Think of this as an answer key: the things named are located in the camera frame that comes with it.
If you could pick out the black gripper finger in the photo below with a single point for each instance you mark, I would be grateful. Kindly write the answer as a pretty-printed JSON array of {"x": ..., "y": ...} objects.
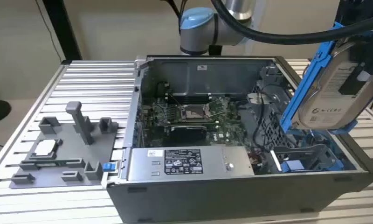
[{"x": 354, "y": 87}]

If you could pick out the hard disk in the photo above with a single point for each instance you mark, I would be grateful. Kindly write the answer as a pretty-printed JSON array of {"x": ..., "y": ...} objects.
[{"x": 326, "y": 98}]

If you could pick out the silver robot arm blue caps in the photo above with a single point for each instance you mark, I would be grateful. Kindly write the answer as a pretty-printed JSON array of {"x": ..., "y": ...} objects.
[{"x": 201, "y": 30}]

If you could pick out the perforated metal drive cage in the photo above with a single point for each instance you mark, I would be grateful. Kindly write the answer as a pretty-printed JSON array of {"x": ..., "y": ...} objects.
[{"x": 266, "y": 121}]

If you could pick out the thin metal locking lever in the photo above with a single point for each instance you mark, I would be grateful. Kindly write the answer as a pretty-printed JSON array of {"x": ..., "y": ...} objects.
[{"x": 217, "y": 114}]

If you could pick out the green motherboard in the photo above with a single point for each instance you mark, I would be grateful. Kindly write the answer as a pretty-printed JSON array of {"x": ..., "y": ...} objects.
[{"x": 226, "y": 133}]

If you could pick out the CPU socket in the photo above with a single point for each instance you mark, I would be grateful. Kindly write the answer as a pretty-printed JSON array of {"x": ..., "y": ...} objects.
[{"x": 193, "y": 113}]

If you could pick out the dark grey PC case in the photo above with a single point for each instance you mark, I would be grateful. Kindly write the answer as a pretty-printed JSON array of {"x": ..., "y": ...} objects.
[{"x": 205, "y": 196}]

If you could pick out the silver power supply unit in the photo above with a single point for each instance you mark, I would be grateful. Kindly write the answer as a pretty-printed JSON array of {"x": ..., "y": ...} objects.
[{"x": 142, "y": 165}]

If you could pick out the blue case latch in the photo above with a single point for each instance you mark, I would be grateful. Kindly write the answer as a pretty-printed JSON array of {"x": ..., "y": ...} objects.
[{"x": 107, "y": 167}]

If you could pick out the grey parts rack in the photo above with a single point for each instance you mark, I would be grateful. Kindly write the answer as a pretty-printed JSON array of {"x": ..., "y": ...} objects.
[{"x": 67, "y": 149}]

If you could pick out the green RAM stick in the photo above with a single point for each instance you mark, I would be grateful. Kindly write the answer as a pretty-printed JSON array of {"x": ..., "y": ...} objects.
[{"x": 58, "y": 162}]

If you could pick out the silver CPU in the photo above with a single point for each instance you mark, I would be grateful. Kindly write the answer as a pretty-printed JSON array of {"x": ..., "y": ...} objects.
[{"x": 43, "y": 148}]

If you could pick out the black upright post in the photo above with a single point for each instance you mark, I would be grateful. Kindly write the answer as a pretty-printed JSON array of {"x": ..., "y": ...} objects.
[{"x": 61, "y": 28}]

